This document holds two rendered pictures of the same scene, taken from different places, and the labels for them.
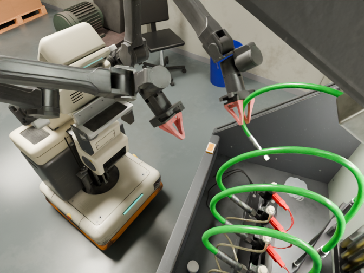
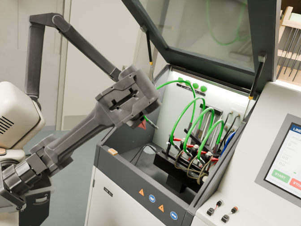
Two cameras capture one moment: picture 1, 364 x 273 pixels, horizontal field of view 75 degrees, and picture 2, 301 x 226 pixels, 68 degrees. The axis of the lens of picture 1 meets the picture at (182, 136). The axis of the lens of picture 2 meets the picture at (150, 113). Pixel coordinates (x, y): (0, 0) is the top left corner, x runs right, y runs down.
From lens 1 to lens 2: 96 cm
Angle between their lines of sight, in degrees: 65
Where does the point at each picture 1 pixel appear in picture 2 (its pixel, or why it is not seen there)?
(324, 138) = (149, 115)
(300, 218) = not seen: hidden behind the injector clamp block
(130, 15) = (37, 70)
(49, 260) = not seen: outside the picture
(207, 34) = (117, 71)
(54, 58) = (30, 114)
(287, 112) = not seen: hidden behind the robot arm
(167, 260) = (178, 200)
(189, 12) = (102, 61)
